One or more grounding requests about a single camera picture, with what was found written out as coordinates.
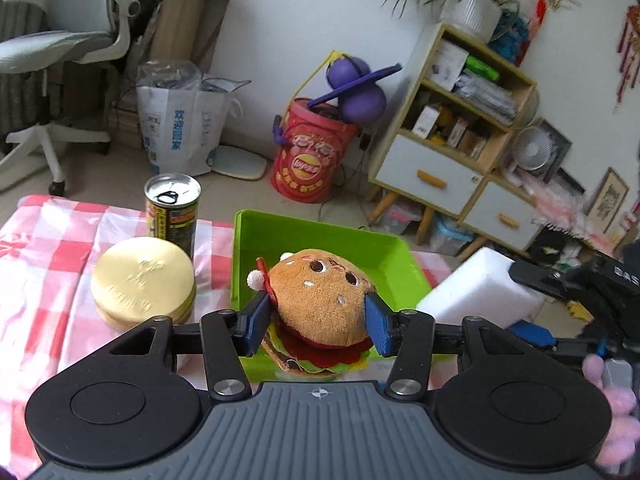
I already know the purple bounce ball toy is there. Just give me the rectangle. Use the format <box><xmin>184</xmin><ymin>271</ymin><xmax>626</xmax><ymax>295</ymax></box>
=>
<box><xmin>307</xmin><ymin>54</ymin><xmax>402</xmax><ymax>128</ymax></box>

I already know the wooden shelf cabinet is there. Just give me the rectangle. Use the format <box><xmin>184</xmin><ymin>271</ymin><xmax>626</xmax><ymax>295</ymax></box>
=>
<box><xmin>368</xmin><ymin>22</ymin><xmax>539</xmax><ymax>226</ymax></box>

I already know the red chips barrel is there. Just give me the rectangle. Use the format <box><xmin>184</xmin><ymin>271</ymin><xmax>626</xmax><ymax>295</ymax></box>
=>
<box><xmin>270</xmin><ymin>98</ymin><xmax>361</xmax><ymax>204</ymax></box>

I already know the burger plush toy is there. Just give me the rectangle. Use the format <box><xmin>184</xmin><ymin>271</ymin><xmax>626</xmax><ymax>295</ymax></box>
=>
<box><xmin>246</xmin><ymin>249</ymin><xmax>375</xmax><ymax>379</ymax></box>

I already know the drink can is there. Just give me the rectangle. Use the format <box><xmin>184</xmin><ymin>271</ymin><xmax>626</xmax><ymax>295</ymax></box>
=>
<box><xmin>144</xmin><ymin>174</ymin><xmax>202</xmax><ymax>258</ymax></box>

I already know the pink plush toy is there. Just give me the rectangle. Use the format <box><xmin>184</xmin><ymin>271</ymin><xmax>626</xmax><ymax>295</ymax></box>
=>
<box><xmin>582</xmin><ymin>354</ymin><xmax>639</xmax><ymax>469</ymax></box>

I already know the white floor scale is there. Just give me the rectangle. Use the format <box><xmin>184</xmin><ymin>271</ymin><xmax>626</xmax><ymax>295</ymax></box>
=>
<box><xmin>206</xmin><ymin>145</ymin><xmax>267</xmax><ymax>181</ymax></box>

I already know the framed picture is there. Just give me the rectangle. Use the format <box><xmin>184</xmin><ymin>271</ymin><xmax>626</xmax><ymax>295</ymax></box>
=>
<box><xmin>586</xmin><ymin>167</ymin><xmax>629</xmax><ymax>233</ymax></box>

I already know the grey office chair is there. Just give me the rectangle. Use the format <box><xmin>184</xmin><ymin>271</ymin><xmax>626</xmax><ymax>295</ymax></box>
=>
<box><xmin>1</xmin><ymin>0</ymin><xmax>140</xmax><ymax>197</ymax></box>

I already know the green plastic bin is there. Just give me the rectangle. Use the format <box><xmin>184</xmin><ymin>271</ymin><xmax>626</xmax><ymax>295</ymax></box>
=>
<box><xmin>229</xmin><ymin>208</ymin><xmax>434</xmax><ymax>384</ymax></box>

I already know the small white desk fan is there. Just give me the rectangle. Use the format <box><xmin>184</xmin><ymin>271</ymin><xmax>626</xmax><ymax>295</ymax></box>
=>
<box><xmin>511</xmin><ymin>126</ymin><xmax>553</xmax><ymax>171</ymax></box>

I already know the low drawer cabinet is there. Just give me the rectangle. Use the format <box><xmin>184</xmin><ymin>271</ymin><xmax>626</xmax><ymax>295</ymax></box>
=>
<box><xmin>460</xmin><ymin>174</ymin><xmax>541</xmax><ymax>255</ymax></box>

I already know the gold lid snack jar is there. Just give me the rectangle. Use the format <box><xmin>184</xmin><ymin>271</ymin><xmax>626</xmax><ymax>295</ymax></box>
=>
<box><xmin>90</xmin><ymin>236</ymin><xmax>196</xmax><ymax>330</ymax></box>

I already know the white paper shopping bag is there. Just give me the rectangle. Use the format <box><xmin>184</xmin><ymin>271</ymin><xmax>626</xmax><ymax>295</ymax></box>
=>
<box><xmin>136</xmin><ymin>60</ymin><xmax>249</xmax><ymax>177</ymax></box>

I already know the pink checkered tablecloth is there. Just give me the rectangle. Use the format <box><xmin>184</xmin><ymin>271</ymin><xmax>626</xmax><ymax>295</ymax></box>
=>
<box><xmin>1</xmin><ymin>195</ymin><xmax>455</xmax><ymax>479</ymax></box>

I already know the white foam sponge block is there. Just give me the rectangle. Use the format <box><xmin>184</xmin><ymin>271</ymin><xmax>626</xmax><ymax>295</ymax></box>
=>
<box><xmin>416</xmin><ymin>247</ymin><xmax>544</xmax><ymax>328</ymax></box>

